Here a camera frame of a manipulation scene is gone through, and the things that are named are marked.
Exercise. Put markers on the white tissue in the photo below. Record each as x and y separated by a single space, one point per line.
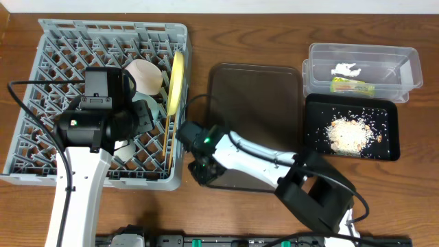
346 69

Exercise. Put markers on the clear plastic bin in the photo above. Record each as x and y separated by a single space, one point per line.
393 71

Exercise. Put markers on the yellow plate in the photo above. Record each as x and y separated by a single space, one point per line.
175 87

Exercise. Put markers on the yellow green snack wrapper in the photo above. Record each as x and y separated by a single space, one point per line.
343 85

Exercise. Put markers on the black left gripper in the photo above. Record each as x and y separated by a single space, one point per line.
143 122

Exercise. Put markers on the dark brown serving tray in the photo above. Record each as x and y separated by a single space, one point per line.
262 104

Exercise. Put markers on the wooden chopstick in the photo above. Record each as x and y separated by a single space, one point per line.
166 136
172 144

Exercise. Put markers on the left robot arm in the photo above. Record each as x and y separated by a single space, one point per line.
87 132

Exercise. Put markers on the black waste tray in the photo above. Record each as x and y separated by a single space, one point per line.
316 102

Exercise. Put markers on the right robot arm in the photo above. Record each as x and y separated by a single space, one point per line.
318 195

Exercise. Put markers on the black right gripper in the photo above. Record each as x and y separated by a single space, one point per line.
195 169

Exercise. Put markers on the grey plastic dishwasher rack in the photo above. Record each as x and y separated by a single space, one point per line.
68 47

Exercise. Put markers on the rice and nutshell pile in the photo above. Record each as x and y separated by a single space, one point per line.
360 132

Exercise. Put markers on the white cup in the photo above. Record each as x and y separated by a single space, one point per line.
124 150

